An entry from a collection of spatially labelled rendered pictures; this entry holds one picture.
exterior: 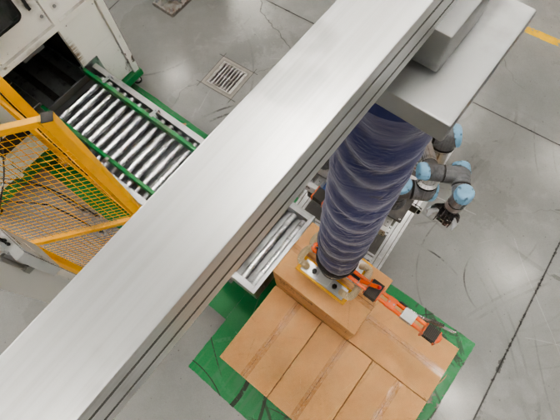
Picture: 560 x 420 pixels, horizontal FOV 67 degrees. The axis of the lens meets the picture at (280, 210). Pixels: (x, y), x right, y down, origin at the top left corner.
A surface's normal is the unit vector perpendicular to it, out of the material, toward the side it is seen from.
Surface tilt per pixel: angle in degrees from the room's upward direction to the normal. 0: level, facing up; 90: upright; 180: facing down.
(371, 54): 0
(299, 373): 0
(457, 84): 0
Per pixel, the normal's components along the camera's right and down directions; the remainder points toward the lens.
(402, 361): -0.04, -0.36
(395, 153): -0.04, 0.83
